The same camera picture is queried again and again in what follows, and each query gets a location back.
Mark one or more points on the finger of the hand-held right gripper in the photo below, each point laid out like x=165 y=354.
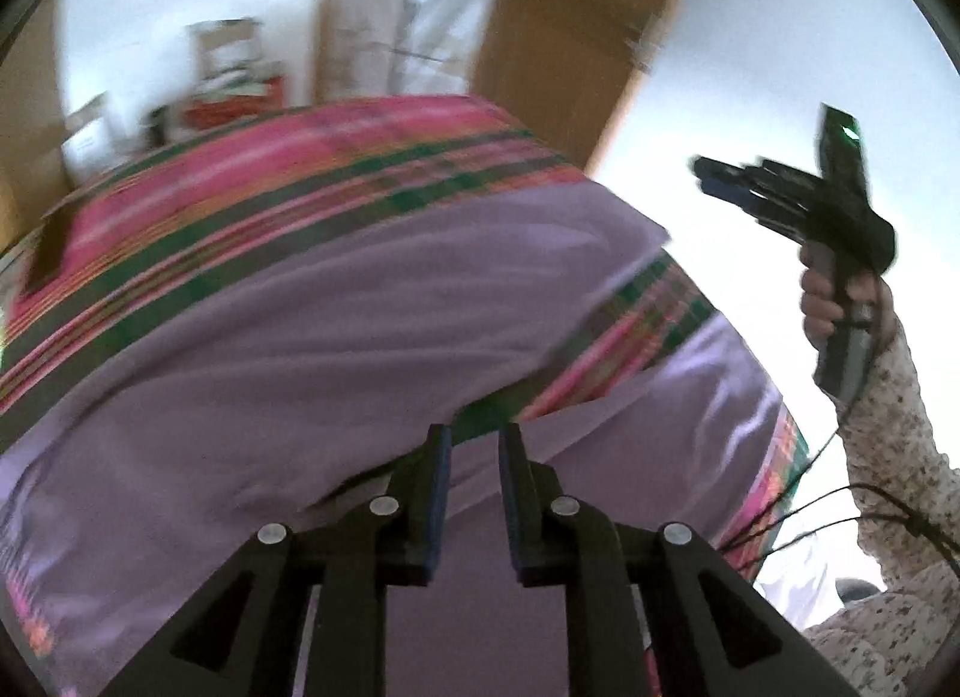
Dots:
x=739 y=172
x=757 y=209

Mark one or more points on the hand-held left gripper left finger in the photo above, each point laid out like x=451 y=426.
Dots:
x=439 y=502

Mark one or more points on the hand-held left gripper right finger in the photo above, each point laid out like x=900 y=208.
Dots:
x=510 y=502

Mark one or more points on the purple sweater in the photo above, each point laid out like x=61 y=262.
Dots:
x=262 y=367

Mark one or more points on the person's right forearm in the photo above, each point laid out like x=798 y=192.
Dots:
x=900 y=442

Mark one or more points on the person's right hand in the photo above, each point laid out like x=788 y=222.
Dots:
x=821 y=314

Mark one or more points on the wooden door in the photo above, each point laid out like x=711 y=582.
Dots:
x=570 y=14

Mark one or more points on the white bedsheet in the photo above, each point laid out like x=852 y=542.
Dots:
x=799 y=584

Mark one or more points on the pink green plaid blanket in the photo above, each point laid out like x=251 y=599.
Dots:
x=262 y=172

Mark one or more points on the red box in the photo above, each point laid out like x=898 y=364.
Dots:
x=240 y=113

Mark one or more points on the dark tablet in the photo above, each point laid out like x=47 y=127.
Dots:
x=51 y=247

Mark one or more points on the open cardboard box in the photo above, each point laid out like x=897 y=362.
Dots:
x=225 y=51

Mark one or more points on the white box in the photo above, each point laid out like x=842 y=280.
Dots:
x=86 y=138

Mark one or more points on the wooden wardrobe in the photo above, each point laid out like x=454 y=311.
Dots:
x=26 y=142

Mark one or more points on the wooden door frame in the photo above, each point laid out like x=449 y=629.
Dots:
x=330 y=6

